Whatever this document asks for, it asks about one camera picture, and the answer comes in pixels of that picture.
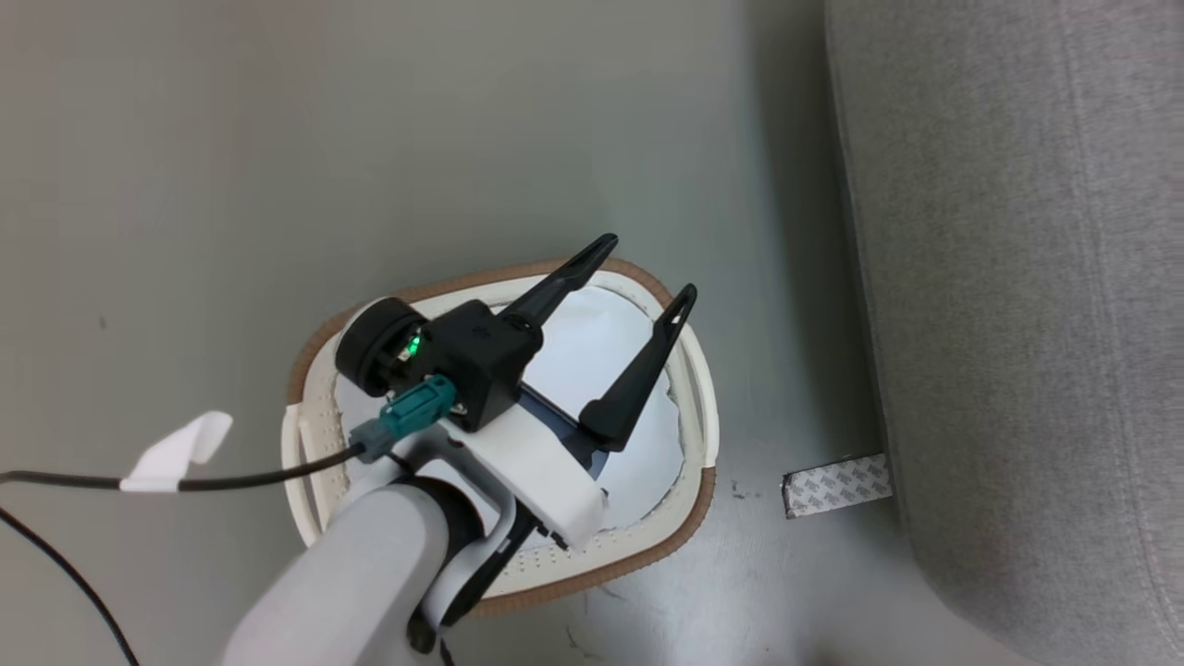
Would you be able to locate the patterned adhesive tape piece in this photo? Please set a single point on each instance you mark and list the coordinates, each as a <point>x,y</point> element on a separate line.
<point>837,486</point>

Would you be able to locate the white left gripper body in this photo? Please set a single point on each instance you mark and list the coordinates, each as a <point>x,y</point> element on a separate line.
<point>541,467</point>

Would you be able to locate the white tape tag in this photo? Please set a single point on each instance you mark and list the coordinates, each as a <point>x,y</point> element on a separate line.
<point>176,453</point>

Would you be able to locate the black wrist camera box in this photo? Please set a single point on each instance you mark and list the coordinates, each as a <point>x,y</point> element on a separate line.
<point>476,356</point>

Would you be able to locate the white garment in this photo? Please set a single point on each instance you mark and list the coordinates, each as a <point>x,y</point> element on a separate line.
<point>601,342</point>

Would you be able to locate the white laundry basket tan rim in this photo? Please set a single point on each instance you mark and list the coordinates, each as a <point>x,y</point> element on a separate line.
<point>696,407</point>

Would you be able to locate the grey fabric sofa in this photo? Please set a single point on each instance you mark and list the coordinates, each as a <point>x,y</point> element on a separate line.
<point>1017,324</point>

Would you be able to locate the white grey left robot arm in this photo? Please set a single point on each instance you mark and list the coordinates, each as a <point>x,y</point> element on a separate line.
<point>351,573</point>

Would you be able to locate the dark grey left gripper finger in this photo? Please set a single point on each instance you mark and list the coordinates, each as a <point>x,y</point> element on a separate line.
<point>560,282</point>
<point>638,384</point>

